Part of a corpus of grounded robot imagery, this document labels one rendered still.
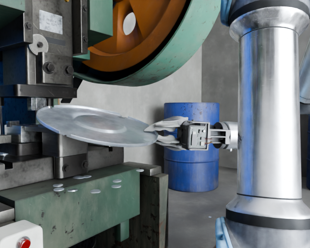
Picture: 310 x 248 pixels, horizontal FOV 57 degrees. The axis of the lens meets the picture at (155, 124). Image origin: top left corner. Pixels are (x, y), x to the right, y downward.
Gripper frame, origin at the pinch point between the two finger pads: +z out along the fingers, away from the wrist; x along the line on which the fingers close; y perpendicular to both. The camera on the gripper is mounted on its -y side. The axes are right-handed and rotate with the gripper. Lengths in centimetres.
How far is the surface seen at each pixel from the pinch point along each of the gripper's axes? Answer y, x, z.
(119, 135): 6.8, 0.3, 8.3
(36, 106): -18.1, -5.1, 29.1
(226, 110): -284, -12, -184
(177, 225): -114, 74, -55
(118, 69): -39.3, -21.0, 2.9
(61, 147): -4.2, 4.9, 21.2
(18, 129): -13.4, 1.4, 32.8
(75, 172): -6.6, 11.9, 17.6
